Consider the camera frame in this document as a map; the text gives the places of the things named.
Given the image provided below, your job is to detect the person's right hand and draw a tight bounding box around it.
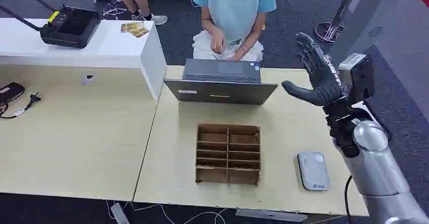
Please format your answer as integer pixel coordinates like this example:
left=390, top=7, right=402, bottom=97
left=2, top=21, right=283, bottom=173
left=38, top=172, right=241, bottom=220
left=210, top=30, right=227, bottom=55

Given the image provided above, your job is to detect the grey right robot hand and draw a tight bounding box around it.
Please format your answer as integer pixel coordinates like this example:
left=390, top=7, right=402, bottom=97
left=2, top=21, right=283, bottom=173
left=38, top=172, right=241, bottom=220
left=281, top=32, right=347, bottom=108

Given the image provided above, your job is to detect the person's left hand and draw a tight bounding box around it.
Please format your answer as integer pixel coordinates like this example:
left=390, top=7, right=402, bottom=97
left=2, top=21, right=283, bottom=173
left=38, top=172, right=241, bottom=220
left=230, top=46, right=248, bottom=62

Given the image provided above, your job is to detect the seated person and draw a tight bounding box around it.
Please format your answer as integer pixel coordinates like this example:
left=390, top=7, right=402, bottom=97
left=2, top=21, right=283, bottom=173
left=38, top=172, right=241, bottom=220
left=191, top=0, right=278, bottom=62

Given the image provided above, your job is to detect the grey laptop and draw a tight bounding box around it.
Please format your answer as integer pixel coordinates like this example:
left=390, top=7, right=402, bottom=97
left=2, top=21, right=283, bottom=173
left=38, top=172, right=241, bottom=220
left=163, top=58, right=279, bottom=106

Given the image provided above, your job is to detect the stack of yellow cards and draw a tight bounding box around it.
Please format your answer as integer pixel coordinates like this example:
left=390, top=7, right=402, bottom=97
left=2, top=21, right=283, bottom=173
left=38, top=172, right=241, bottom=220
left=120, top=21, right=150, bottom=38

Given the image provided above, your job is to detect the white card reader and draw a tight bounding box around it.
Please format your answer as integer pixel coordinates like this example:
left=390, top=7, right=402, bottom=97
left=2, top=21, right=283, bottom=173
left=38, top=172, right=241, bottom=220
left=296, top=151, right=331, bottom=192

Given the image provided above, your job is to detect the grey pillar stand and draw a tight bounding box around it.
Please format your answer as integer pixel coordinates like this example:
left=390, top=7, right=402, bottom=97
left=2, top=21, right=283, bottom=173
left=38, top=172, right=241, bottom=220
left=326, top=0, right=403, bottom=66

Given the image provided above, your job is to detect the wooden card box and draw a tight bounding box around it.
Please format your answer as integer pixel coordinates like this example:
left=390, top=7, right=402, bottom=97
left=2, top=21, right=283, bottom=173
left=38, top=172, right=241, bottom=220
left=195, top=123, right=262, bottom=187

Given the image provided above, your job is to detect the white desk shelf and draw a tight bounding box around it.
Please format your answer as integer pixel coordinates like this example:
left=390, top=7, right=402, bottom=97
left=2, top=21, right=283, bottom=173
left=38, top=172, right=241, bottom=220
left=0, top=18, right=168, bottom=101

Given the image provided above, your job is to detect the black remote controller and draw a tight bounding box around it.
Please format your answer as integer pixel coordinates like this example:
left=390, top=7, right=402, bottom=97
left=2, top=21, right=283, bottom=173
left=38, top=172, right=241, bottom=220
left=0, top=0, right=102, bottom=49

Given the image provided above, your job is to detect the white power strip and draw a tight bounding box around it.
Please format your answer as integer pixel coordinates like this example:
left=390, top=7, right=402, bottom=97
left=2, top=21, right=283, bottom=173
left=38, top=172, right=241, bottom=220
left=110, top=202, right=131, bottom=224

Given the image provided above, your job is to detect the black power adapter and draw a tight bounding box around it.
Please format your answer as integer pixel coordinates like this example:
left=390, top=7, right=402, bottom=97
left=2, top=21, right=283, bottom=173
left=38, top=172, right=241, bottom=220
left=0, top=82, right=26, bottom=105

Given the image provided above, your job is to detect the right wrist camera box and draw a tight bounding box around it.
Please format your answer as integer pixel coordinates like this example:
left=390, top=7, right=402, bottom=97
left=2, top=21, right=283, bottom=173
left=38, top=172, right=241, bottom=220
left=337, top=53, right=376, bottom=106

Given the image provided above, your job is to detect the metal stanchion post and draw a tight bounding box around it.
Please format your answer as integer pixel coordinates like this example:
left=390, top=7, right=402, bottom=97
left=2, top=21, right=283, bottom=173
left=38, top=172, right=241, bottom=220
left=313, top=0, right=365, bottom=45

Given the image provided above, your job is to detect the black wire-base stool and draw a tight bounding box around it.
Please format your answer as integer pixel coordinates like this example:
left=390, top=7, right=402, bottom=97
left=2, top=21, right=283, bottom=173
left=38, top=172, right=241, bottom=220
left=86, top=0, right=129, bottom=19

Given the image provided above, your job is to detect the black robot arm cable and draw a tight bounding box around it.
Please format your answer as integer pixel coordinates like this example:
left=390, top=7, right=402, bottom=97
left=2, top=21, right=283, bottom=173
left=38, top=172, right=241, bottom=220
left=344, top=175, right=353, bottom=224

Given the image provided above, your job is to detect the white floor cable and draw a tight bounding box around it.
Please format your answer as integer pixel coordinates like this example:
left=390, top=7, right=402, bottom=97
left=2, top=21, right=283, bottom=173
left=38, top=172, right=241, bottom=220
left=105, top=200, right=227, bottom=224

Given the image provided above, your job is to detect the black power plug cable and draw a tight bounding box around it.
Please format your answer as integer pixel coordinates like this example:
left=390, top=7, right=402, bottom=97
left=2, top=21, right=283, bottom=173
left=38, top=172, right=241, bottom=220
left=0, top=92, right=42, bottom=120

